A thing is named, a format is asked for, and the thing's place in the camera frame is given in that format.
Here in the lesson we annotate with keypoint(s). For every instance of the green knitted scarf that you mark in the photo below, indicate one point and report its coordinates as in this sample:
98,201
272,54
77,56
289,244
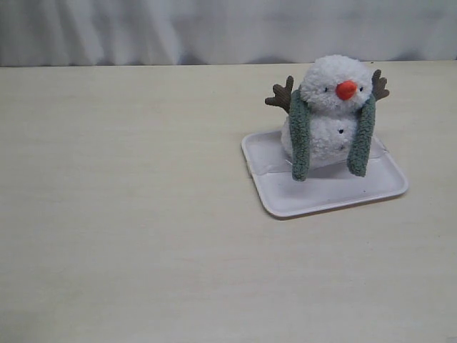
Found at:
299,143

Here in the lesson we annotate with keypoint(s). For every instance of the white plush snowman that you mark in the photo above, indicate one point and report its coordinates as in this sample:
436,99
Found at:
334,90

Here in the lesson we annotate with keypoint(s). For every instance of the white plastic tray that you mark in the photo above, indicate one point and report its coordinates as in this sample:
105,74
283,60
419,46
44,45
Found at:
326,188

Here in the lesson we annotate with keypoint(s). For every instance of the white backdrop curtain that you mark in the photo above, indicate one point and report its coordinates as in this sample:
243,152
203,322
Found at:
85,33

